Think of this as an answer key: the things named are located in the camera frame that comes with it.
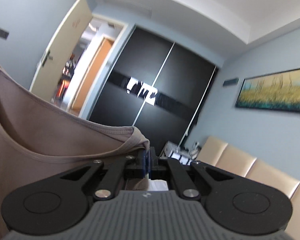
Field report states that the black sliding wardrobe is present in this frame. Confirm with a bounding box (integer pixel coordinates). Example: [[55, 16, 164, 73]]
[[89, 26, 219, 153]]

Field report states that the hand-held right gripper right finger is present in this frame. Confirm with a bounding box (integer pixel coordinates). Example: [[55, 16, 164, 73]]
[[147, 147, 234, 201]]

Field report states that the taupe long-sleeve shirt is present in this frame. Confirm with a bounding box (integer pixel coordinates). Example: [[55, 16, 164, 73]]
[[0, 52, 150, 240]]

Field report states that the orange wooden hallway door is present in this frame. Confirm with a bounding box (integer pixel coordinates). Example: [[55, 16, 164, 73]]
[[70, 37, 115, 112]]

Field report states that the framed landscape painting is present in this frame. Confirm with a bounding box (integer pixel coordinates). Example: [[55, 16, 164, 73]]
[[234, 67, 300, 115]]

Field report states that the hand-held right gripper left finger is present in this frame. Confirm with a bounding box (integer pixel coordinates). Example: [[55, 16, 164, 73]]
[[60, 150, 147, 201]]

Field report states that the white nightstand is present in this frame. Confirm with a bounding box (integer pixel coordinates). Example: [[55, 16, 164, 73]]
[[162, 141, 200, 165]]

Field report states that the cream room door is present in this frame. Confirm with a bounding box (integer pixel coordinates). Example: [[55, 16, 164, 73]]
[[29, 1, 93, 104]]

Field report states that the beige padded headboard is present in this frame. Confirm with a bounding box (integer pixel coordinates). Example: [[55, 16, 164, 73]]
[[199, 135, 300, 240]]

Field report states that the hallway shelf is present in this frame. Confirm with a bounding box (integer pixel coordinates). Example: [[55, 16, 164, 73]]
[[51, 55, 77, 105]]

